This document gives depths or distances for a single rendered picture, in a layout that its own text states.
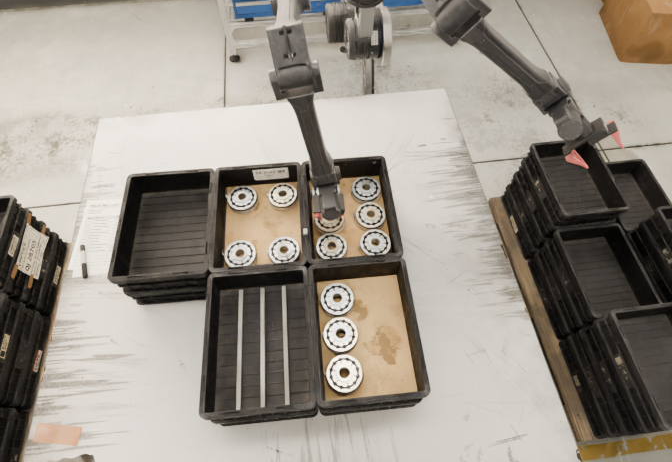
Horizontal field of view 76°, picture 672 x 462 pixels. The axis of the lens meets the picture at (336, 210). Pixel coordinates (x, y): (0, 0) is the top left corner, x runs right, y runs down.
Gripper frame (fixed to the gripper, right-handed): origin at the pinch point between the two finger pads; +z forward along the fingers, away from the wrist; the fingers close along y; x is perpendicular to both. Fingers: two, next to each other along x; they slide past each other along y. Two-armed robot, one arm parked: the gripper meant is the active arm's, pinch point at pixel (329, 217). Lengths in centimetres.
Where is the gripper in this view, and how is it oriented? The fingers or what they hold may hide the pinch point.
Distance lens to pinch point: 146.0
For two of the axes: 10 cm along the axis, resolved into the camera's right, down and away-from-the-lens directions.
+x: -0.8, -8.4, 5.3
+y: 10.0, -0.7, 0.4
